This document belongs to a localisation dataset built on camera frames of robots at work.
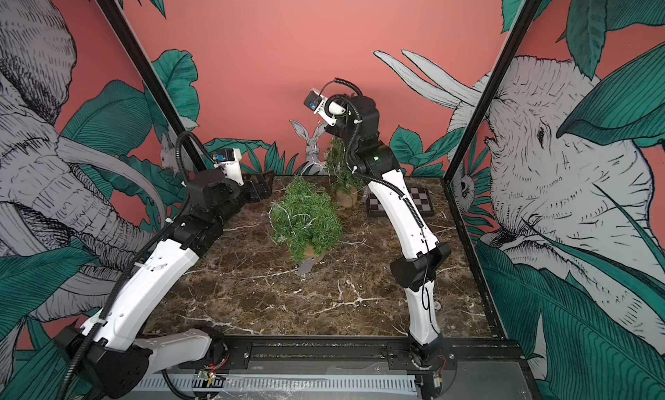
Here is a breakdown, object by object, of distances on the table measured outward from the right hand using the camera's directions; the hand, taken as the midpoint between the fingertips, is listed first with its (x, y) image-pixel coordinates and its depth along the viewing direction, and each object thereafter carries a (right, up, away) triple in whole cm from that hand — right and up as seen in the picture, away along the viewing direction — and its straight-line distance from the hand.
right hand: (335, 88), depth 66 cm
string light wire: (-12, -37, +5) cm, 40 cm away
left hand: (-20, -20, +4) cm, 29 cm away
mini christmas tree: (-8, -34, +5) cm, 35 cm away
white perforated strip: (-35, -81, +7) cm, 89 cm away
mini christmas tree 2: (+3, -23, +25) cm, 34 cm away
